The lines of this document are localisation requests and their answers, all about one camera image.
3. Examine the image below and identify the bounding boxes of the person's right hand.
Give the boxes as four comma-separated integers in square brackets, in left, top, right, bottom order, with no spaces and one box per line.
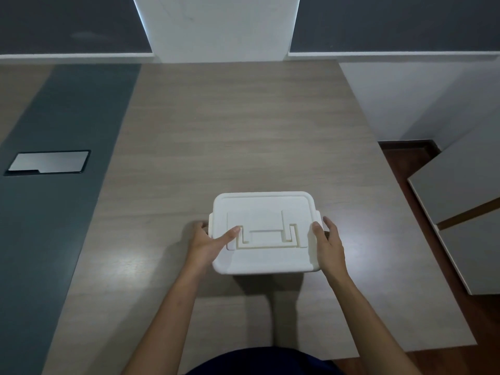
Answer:
[311,216,348,278]

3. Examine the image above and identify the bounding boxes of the person's left hand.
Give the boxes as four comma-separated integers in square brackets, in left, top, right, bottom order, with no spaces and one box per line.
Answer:
[187,221,241,272]

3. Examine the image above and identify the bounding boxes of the white plastic storage box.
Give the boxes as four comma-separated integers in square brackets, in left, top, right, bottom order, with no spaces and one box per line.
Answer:
[208,191,326,275]

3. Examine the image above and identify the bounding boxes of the person's right forearm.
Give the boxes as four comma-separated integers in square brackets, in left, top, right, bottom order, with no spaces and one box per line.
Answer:
[327,267,422,375]

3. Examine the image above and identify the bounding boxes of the person's left forearm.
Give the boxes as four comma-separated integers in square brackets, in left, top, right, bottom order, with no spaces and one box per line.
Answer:
[122,261,205,375]

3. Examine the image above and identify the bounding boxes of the person's dark blue clothing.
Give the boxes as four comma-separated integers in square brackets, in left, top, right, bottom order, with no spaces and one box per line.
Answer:
[187,347,344,375]

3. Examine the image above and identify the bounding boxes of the grey cabinet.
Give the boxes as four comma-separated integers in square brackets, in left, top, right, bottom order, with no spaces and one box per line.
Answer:
[407,109,500,296]

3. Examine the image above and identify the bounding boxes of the silver table cable hatch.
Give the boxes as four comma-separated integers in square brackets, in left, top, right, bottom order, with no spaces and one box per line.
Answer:
[4,150,91,176]

